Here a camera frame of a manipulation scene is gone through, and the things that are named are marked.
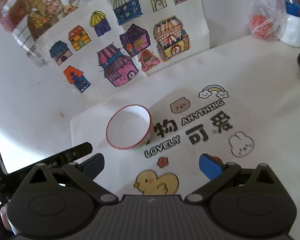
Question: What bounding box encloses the white ceramic bowl red rim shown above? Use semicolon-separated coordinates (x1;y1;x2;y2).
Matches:
106;105;153;150

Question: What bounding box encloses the person's left hand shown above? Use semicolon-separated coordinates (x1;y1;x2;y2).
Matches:
0;203;12;231

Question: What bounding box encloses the white printed table mat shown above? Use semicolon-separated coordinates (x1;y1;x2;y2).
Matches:
71;36;300;195

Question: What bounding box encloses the red round object in bag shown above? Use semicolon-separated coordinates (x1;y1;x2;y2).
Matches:
249;15;273;40

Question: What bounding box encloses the coloured houses drawing sheet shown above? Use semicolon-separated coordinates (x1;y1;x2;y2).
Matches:
35;0;210;100

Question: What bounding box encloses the white blue snowman bottle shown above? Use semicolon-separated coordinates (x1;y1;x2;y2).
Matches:
279;0;300;48

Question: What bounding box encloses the clear plastic bag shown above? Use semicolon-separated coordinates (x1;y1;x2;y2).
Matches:
249;0;286;40

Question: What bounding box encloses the large coloured figure drawing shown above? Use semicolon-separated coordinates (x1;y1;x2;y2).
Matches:
0;0;89;54

